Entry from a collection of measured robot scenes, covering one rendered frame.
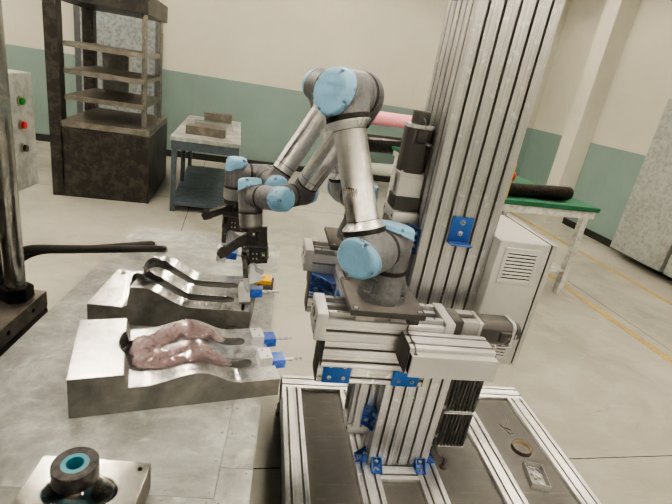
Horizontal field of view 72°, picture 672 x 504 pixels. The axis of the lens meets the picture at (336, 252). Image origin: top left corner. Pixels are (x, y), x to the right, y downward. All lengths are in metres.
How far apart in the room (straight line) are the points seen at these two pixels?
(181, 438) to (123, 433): 0.13
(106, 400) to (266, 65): 6.94
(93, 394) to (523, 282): 1.30
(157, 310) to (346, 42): 6.84
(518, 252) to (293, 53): 6.61
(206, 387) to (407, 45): 7.45
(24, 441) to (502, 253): 1.37
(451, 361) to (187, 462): 0.73
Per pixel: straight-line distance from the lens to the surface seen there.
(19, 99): 1.96
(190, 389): 1.26
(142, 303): 1.57
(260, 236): 1.49
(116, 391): 1.25
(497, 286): 1.63
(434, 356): 1.36
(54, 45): 5.45
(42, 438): 1.26
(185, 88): 7.88
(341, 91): 1.17
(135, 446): 1.20
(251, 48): 7.83
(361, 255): 1.17
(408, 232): 1.30
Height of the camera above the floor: 1.63
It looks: 21 degrees down
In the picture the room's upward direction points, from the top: 10 degrees clockwise
